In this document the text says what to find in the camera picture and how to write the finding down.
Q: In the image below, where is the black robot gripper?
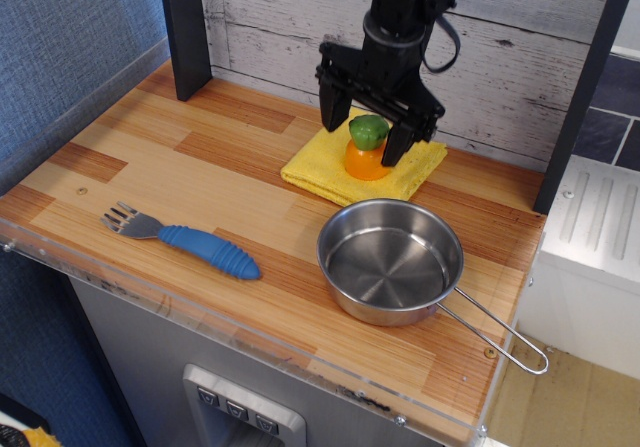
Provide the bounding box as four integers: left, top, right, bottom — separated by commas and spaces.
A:
316, 16, 445, 167

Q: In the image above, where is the orange toy carrot green top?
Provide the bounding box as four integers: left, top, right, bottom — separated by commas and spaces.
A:
344, 114, 390, 181

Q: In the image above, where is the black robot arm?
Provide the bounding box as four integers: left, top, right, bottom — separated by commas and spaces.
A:
316, 0, 461, 167

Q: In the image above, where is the yellow folded towel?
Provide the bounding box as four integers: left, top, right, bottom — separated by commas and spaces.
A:
281, 108, 447, 206

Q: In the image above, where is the clear acrylic table edge guard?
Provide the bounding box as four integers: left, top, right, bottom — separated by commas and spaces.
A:
1, 220, 489, 446

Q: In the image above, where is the white ribbed side unit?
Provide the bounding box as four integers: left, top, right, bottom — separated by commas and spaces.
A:
518, 156, 639, 377

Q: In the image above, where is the silver dispenser button panel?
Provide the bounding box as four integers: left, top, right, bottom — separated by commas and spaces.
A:
182, 364, 307, 446

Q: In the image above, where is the yellow black object floor corner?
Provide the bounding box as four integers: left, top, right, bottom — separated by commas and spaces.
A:
1, 424, 62, 447

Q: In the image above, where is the dark left frame post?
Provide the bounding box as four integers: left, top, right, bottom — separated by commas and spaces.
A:
162, 0, 212, 101

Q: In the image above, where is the dark frame post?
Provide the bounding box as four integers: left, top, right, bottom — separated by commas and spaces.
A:
533, 0, 630, 215
162, 0, 212, 101

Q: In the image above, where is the stainless steel pan wire handle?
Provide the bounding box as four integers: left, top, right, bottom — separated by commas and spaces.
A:
315, 197, 550, 376

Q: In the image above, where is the blue handled metal fork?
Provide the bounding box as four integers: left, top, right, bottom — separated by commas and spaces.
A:
101, 201, 261, 280

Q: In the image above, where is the dark right frame post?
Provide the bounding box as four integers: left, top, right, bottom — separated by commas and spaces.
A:
533, 0, 630, 215

